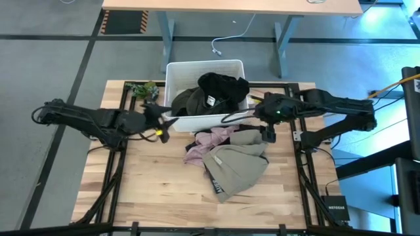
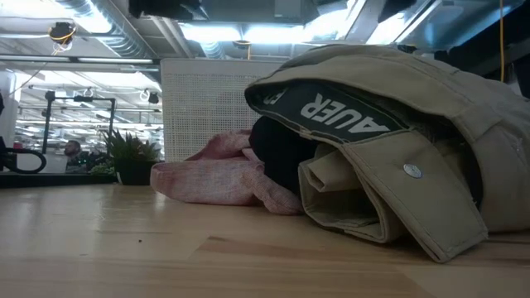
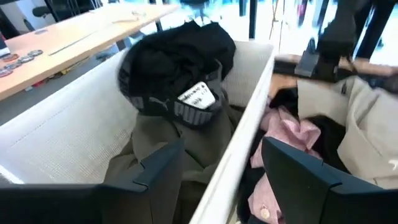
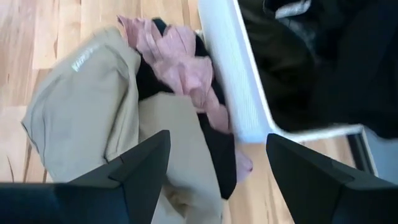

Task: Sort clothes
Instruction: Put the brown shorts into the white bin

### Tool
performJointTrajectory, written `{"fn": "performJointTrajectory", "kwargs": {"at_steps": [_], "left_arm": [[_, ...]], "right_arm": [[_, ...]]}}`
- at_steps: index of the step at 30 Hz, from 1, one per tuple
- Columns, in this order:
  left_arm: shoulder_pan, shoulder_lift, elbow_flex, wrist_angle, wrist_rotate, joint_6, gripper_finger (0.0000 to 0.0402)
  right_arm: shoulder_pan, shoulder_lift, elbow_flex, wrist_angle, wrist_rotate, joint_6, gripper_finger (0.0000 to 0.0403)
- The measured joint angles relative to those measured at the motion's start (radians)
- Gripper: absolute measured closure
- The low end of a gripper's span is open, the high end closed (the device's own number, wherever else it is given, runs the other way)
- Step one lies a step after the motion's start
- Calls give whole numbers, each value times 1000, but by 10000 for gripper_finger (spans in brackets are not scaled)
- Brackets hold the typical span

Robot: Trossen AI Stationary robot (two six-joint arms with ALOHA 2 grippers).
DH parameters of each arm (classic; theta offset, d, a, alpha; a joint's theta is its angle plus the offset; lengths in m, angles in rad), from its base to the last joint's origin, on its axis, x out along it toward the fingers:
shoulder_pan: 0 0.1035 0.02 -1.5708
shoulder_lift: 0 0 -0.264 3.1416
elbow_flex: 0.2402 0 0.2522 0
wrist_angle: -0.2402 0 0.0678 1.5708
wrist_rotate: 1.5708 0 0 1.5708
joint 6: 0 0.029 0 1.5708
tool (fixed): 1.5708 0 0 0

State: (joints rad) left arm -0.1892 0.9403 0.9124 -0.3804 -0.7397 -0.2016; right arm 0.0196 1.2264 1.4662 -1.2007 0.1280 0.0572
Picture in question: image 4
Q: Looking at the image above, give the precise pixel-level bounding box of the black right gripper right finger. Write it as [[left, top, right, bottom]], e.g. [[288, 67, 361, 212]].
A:
[[266, 133, 398, 224]]

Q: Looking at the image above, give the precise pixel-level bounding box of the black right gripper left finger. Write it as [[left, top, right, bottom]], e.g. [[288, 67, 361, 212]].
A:
[[0, 129, 171, 224]]

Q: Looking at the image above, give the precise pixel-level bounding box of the beige khaki garment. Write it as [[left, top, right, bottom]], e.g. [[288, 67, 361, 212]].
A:
[[21, 26, 224, 224]]

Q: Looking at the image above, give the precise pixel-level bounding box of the black garment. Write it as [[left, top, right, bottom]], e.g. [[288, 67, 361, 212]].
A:
[[136, 17, 238, 200]]

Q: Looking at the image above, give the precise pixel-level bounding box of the pink garment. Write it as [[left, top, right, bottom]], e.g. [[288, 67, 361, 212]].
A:
[[117, 14, 253, 183]]

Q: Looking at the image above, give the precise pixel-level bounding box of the white perforated plastic basket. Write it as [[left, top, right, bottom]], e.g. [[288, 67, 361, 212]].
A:
[[197, 0, 398, 184]]

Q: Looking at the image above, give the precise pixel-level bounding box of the black aluminium table frame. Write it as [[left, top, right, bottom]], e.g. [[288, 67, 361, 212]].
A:
[[346, 133, 376, 175]]

